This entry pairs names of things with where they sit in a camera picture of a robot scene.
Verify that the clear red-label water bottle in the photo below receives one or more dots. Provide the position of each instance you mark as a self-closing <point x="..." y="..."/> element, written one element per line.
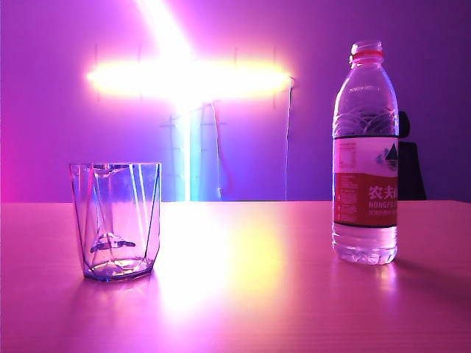
<point x="364" y="206"/>

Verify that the black office chair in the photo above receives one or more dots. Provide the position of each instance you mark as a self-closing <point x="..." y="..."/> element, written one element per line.
<point x="411" y="173"/>

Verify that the clear faceted glass mug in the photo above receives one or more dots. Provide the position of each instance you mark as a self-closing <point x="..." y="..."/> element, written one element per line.
<point x="117" y="220"/>

